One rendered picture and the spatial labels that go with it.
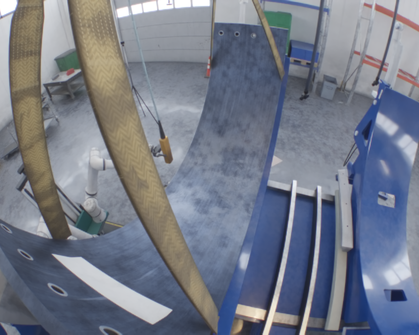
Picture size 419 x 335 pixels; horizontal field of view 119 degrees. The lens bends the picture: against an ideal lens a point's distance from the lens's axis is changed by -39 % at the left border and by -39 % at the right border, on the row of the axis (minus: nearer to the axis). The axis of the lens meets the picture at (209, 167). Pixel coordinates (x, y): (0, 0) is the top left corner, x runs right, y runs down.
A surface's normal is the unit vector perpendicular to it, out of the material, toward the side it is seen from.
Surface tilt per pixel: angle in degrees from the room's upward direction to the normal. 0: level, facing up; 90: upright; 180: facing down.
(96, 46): 76
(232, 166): 15
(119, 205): 0
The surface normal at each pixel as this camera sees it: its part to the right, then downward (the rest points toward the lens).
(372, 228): -0.10, -0.52
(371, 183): -0.22, -0.16
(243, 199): -0.01, -0.73
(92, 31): 0.94, -0.14
